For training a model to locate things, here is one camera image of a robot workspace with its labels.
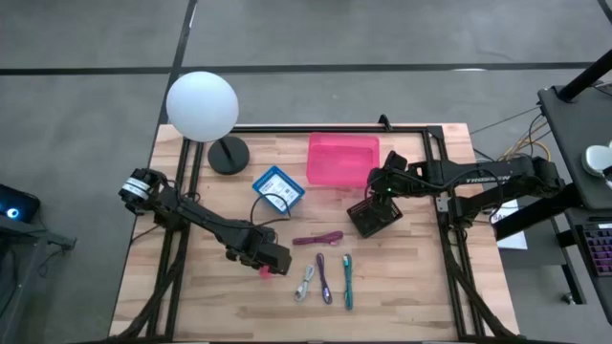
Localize white round object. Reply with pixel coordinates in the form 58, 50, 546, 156
580, 140, 612, 179

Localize black tripod stand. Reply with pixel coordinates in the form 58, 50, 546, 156
0, 213, 78, 344

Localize purple braided usb cable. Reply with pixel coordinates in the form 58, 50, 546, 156
315, 252, 334, 306

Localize teal braided usb cable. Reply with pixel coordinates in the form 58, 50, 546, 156
341, 253, 355, 312

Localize white paper sheet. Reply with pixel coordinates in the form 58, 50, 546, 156
489, 199, 530, 251

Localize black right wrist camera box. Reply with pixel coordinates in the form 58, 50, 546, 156
382, 149, 409, 175

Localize black pole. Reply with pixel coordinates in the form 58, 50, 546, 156
556, 49, 612, 104

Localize black side desk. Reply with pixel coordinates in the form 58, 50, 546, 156
536, 83, 612, 326

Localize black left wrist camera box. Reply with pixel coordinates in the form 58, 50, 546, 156
257, 240, 294, 277

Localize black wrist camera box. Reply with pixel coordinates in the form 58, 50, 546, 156
257, 240, 294, 277
382, 149, 409, 175

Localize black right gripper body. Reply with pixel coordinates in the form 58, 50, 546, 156
367, 165, 413, 203

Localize black plastic basket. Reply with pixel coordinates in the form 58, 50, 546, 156
346, 192, 404, 239

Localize black device with blue light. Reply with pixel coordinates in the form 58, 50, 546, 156
0, 183, 42, 225

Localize blue plastic basket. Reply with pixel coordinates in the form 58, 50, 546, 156
251, 164, 307, 214

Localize yellow floor cables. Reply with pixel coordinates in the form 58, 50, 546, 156
496, 118, 552, 163

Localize black keyboard purple keys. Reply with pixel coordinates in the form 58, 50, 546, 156
579, 223, 612, 279

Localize white globe lamp black stand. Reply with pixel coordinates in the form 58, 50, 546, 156
164, 71, 251, 176

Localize white braided usb cable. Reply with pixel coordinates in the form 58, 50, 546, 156
294, 263, 317, 303

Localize black aluminium table frame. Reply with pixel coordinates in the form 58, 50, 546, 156
108, 123, 522, 344

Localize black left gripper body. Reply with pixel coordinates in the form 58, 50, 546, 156
225, 226, 279, 268

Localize pink translucent plastic bin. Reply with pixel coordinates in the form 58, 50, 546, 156
305, 132, 382, 188

